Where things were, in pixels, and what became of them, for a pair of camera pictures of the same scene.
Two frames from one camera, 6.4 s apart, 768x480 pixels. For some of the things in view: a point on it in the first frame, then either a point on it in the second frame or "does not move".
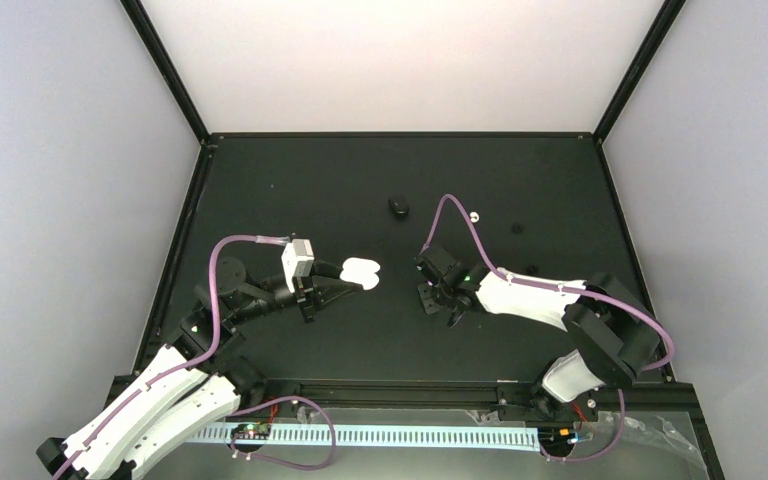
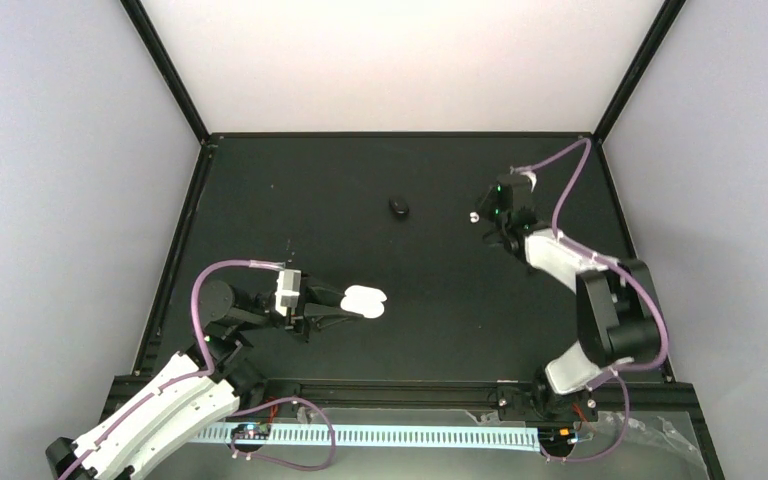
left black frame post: [143, 25] does not move
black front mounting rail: [179, 399] does not move
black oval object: [397, 206] does not move
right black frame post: [640, 62] does not move
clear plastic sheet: [637, 446] does not move
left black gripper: [311, 288] → [314, 311]
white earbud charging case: [362, 271] → [364, 300]
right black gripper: [429, 305] → [482, 203]
